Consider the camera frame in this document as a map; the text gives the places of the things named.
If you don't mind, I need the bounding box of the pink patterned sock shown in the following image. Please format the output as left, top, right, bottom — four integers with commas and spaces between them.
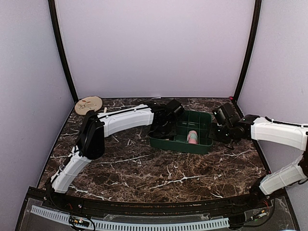
187, 130, 198, 144

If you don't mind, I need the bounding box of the green compartment tray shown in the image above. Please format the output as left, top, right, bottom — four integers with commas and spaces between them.
148, 111, 213, 154

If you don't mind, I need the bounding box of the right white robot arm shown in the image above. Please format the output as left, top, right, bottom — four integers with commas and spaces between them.
208, 115, 308, 209

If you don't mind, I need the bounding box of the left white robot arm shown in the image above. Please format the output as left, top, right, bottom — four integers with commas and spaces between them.
46, 100, 184, 210

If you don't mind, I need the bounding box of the white slotted cable duct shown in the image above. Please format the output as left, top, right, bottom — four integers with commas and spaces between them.
30, 205, 230, 231

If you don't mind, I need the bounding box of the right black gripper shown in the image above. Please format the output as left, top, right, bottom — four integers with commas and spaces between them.
206, 122, 233, 143

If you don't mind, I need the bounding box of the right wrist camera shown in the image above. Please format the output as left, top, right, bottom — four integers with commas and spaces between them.
212, 103, 240, 125

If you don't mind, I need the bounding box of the black frame post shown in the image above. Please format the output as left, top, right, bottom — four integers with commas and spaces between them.
48, 0, 79, 103
233, 0, 262, 102

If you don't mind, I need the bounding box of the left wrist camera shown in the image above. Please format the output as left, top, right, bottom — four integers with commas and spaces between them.
166, 99, 185, 118

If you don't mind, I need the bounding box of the right black frame post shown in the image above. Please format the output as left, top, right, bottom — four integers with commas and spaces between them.
233, 0, 262, 102

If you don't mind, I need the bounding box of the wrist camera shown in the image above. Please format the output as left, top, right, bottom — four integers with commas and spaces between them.
212, 103, 240, 125
166, 99, 185, 118

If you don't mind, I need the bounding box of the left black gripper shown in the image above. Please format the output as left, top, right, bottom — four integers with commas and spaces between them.
154, 121, 177, 138

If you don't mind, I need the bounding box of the black front rail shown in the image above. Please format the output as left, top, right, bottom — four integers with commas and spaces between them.
43, 192, 272, 217

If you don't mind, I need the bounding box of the left black frame post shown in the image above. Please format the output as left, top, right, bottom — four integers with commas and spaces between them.
48, 0, 79, 103

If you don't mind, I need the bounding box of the round beige embroidered coaster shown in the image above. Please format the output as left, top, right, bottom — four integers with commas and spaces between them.
74, 96, 103, 116

